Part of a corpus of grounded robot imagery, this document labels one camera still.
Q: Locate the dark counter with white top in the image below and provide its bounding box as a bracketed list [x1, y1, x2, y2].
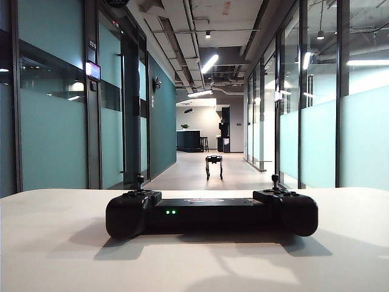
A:
[176, 129, 204, 153]

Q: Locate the lit door display panel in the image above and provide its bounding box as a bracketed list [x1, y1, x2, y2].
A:
[85, 61, 102, 82]

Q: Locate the black handheld remote control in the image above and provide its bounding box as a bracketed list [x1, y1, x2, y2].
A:
[105, 173, 319, 240]

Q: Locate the long black door handle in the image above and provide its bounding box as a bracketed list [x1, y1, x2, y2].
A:
[117, 53, 126, 174]

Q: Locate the black quadruped robot dog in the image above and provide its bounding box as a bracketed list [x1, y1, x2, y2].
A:
[205, 155, 224, 181]

